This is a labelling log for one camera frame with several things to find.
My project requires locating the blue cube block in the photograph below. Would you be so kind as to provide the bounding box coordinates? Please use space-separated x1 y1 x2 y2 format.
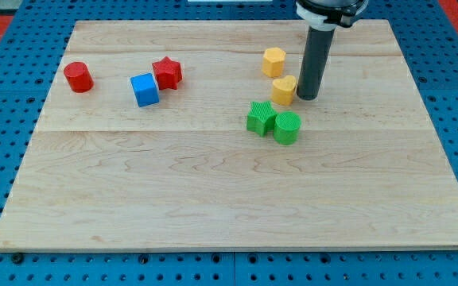
130 73 160 107

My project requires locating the yellow heart block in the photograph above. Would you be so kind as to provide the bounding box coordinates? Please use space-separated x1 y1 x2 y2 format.
270 75 297 106

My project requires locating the red cylinder block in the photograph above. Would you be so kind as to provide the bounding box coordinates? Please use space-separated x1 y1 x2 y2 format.
63 61 94 93

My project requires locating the light wooden board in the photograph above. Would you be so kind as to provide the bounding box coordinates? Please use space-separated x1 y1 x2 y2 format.
0 20 458 253

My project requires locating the green star block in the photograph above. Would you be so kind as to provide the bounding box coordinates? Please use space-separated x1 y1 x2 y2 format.
246 101 278 137

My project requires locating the red star block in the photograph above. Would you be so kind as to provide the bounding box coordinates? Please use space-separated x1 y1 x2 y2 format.
152 56 182 90

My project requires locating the yellow hexagon block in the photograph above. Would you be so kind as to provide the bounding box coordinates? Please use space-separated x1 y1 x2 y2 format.
262 47 286 78

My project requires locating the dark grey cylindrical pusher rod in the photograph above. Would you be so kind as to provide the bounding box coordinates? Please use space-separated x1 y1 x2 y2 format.
297 27 335 100

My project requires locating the green cylinder block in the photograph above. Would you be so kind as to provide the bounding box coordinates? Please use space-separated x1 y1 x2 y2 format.
273 111 301 145

